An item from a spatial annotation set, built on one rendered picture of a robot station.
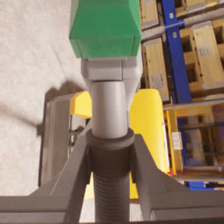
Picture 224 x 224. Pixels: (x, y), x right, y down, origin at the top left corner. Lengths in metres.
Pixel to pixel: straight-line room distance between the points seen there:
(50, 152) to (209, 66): 1.76
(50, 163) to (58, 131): 0.24
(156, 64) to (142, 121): 0.97
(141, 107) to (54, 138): 0.71
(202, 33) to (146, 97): 1.20
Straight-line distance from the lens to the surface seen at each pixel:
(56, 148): 1.25
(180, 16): 2.47
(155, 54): 2.08
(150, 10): 2.58
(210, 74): 1.97
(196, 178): 1.56
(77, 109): 1.21
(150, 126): 1.22
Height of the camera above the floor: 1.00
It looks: 22 degrees down
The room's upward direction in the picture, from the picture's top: 82 degrees clockwise
